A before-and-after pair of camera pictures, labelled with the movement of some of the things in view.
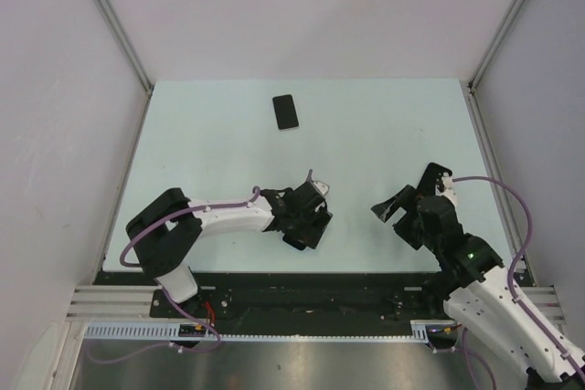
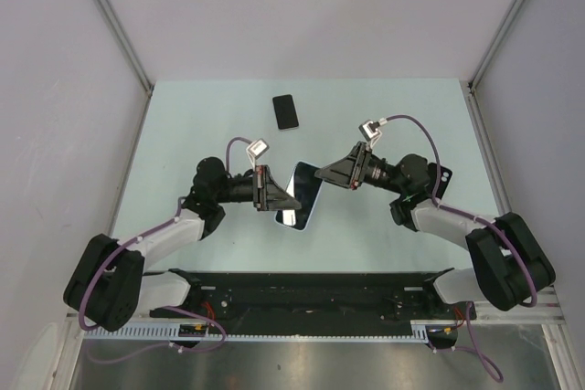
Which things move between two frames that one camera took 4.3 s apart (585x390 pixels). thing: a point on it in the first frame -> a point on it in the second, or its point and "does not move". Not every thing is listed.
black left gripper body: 303,231 -> 250,188
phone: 285,112 does not move
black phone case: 431,177 does not move
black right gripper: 404,200 -> 349,171
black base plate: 323,300 does not move
